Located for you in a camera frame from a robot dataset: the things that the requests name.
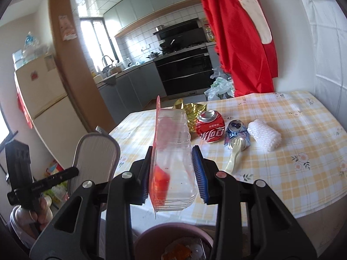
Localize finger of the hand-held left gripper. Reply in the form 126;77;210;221
8;167;80;205

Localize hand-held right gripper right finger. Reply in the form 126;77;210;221
191;145;318;260

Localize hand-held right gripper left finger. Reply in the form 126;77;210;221
29;146;154;260

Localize cream plastic spork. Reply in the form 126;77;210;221
224;137;244;174

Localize red-rimmed clear plastic tray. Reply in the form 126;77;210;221
150;95;199;220

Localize red soda can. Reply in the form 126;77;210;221
196;110;226;144

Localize mauve plastic trash bin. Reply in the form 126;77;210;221
134;223;214;260

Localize blue crushed can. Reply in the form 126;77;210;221
224;120;250;150

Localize gold foil wrapper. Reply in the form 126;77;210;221
173;99;208;140

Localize orange snack packet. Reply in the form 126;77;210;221
162;243;192;260

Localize white foam net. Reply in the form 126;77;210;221
247;119;283;152

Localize person's left hand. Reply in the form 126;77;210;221
11;195;54;239

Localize green packet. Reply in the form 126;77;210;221
45;184;68;202

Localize red hanging cloth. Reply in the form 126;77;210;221
17;89;33;129

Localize cream refrigerator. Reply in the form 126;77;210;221
12;54;92;163

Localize green-printed plastic bag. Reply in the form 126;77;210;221
204;76;234;101

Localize grey lower cabinets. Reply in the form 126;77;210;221
98;61;167;125

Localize grey cabinets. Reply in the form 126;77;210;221
98;61;167;125
103;0;204;36

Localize stack of pale boxes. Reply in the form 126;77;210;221
12;50;26;68

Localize clear plastic bag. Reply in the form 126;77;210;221
210;66;227;81

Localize black built-in oven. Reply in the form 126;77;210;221
154;46;214;96

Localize clear bag of bottles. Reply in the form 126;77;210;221
23;31;44;57

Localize steel kitchen faucet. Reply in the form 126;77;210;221
101;55;115;74

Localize black wok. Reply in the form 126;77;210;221
160;39;180;52

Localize red apron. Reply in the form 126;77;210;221
193;0;279;97

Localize kitchen window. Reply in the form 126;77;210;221
79;18;119;71

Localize row of condiment bottles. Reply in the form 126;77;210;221
205;23;216;43

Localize black range hood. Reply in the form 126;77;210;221
153;18;205;44

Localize grey upper cabinets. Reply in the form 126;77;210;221
103;0;204;36

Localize wooden door frame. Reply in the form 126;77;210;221
48;0;118;125

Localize pink wall sticker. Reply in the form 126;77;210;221
58;15;78;42

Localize white creased wall sheet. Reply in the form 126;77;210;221
293;0;347;120

